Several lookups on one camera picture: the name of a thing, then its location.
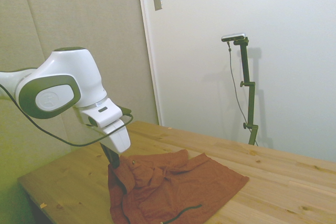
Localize rust red shorts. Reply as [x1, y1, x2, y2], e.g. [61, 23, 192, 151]
[108, 149, 250, 224]

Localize grey camera on stand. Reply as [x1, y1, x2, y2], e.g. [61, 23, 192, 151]
[221, 32, 247, 42]

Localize dark jointed camera stand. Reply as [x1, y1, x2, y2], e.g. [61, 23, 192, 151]
[233, 37, 259, 146]

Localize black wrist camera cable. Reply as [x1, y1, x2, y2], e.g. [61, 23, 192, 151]
[0, 84, 134, 147]

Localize white door trim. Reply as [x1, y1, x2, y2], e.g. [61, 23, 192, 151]
[135, 0, 163, 126]

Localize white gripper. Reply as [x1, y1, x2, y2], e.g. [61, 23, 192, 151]
[100, 119, 132, 169]

